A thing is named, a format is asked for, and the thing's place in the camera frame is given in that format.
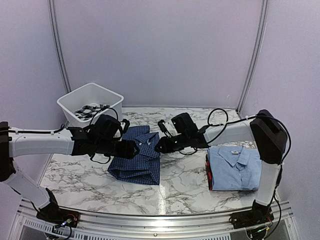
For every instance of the dark blue checked shirt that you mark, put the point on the dark blue checked shirt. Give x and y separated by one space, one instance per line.
144 168

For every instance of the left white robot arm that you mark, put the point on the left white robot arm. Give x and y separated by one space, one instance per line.
15 142

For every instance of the light blue folded shirt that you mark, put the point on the light blue folded shirt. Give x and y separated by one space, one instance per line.
234 168

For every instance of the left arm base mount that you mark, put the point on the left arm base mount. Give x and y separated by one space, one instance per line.
54 214

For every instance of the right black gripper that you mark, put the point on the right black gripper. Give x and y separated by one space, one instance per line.
166 149

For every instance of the white plastic bin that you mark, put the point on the white plastic bin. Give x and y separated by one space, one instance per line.
92 95

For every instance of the red black plaid folded shirt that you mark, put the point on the red black plaid folded shirt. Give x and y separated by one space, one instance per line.
209 174

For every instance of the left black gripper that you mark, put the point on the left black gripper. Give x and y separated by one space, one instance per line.
127 151

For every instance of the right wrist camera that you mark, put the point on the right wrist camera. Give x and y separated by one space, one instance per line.
166 128

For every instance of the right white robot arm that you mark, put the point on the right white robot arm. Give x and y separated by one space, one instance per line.
263 132

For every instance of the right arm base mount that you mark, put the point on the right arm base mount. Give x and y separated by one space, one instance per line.
258 214

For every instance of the black white checked shirt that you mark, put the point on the black white checked shirt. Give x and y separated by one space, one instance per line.
88 111

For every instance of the aluminium front frame rail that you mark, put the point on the aluminium front frame rail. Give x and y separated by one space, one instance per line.
221 225

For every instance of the right corner wall post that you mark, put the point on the right corner wall post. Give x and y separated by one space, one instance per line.
261 28

